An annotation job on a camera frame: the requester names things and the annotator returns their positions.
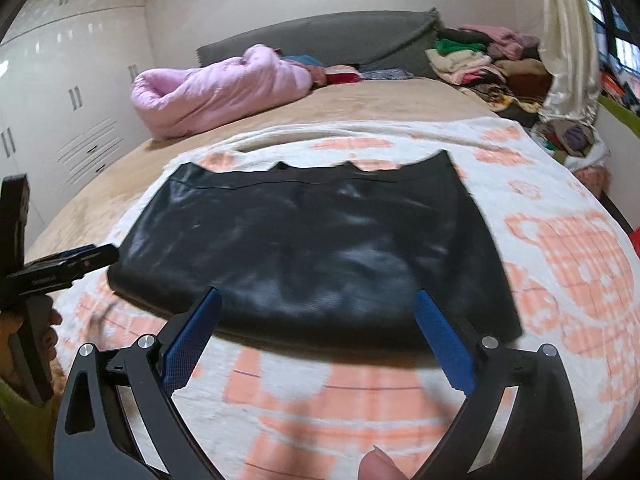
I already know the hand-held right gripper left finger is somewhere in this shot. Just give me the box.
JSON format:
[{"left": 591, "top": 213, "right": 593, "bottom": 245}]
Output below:
[{"left": 54, "top": 286, "right": 223, "bottom": 480}]

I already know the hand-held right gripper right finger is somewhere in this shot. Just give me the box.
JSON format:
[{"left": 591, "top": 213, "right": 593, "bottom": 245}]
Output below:
[{"left": 415, "top": 289, "right": 585, "bottom": 480}]

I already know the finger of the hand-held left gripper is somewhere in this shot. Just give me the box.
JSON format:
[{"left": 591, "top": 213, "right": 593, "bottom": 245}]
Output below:
[
  {"left": 45, "top": 246, "right": 96, "bottom": 265},
  {"left": 70, "top": 243, "right": 121, "bottom": 273}
]

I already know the black leather jacket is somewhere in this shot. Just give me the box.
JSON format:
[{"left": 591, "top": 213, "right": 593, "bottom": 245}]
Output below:
[{"left": 107, "top": 151, "right": 523, "bottom": 348}]

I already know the person's left forearm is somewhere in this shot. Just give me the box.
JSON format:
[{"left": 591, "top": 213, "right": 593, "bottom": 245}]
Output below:
[{"left": 0, "top": 365, "right": 63, "bottom": 466}]

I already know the bag of clothes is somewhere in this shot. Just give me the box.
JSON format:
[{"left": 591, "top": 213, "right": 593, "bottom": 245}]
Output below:
[{"left": 532, "top": 117, "right": 608, "bottom": 171}]

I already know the pile of folded clothes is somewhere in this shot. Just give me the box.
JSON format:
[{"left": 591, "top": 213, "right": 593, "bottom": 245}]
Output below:
[{"left": 425, "top": 25, "right": 553, "bottom": 113}]

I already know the person's left hand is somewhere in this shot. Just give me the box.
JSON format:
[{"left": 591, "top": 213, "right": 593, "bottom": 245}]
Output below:
[{"left": 0, "top": 307, "right": 65, "bottom": 386}]

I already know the person's right hand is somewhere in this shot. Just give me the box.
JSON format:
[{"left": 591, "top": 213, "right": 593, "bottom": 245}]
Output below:
[{"left": 357, "top": 447, "right": 408, "bottom": 480}]

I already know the white orange printed blanket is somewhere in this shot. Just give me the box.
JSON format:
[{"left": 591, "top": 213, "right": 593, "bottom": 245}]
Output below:
[{"left": 52, "top": 117, "right": 640, "bottom": 480}]

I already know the white wardrobe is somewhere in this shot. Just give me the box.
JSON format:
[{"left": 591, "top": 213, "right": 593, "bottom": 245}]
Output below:
[{"left": 0, "top": 0, "right": 156, "bottom": 246}]

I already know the pink quilt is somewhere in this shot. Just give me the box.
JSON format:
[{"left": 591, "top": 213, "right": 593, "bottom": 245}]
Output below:
[{"left": 131, "top": 44, "right": 313, "bottom": 142}]

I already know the bed with beige sheet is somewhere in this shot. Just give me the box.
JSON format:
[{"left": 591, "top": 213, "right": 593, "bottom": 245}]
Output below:
[{"left": 25, "top": 77, "right": 501, "bottom": 261}]

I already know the blue patterned cloth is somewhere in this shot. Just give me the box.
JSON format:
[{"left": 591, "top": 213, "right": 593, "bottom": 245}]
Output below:
[{"left": 360, "top": 68, "right": 416, "bottom": 81}]

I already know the teal cloth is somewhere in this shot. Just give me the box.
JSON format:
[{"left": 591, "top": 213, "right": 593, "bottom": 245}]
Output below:
[{"left": 282, "top": 54, "right": 326, "bottom": 68}]

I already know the green cloth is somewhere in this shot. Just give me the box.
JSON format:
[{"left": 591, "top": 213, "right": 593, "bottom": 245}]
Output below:
[{"left": 597, "top": 95, "right": 640, "bottom": 138}]

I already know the red pillow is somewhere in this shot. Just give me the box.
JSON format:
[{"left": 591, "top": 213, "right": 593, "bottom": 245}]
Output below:
[{"left": 322, "top": 65, "right": 362, "bottom": 86}]

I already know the cream satin curtain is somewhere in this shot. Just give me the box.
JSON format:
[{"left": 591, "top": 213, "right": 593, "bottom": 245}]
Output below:
[{"left": 537, "top": 0, "right": 601, "bottom": 121}]

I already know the grey headboard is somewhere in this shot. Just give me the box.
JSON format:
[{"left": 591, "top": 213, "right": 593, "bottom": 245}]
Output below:
[{"left": 196, "top": 8, "right": 443, "bottom": 73}]

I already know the window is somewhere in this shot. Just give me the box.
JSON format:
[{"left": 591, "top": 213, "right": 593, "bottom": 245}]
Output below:
[{"left": 575, "top": 0, "right": 640, "bottom": 111}]

